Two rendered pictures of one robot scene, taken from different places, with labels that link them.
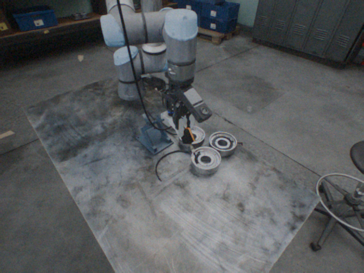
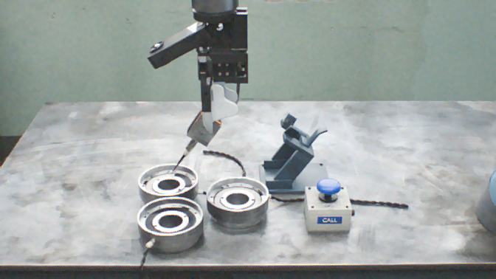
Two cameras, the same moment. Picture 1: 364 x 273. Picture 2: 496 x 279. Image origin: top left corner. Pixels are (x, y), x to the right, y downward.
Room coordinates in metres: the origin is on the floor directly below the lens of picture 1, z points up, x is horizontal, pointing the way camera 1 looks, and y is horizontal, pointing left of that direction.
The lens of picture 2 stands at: (1.22, -0.69, 1.41)
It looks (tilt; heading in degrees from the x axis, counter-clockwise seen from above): 28 degrees down; 131
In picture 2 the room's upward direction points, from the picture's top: straight up
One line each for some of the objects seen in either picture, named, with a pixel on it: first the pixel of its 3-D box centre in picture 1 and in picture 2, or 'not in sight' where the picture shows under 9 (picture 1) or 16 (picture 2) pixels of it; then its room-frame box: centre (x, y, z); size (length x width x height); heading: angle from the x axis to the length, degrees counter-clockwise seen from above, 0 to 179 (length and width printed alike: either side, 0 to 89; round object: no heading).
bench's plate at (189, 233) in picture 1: (140, 144); (308, 169); (0.61, 0.17, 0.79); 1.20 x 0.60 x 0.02; 42
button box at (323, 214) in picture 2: (171, 117); (330, 207); (0.75, 0.05, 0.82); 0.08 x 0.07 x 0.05; 42
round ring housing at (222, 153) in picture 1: (222, 144); (170, 225); (0.58, -0.16, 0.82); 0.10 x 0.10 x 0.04
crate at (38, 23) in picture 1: (34, 18); not in sight; (3.47, 2.18, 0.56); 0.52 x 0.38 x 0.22; 129
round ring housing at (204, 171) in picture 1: (205, 161); (168, 188); (0.50, -0.09, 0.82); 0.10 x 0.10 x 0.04
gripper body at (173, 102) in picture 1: (179, 93); (221, 45); (0.54, 0.01, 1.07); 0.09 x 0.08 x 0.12; 43
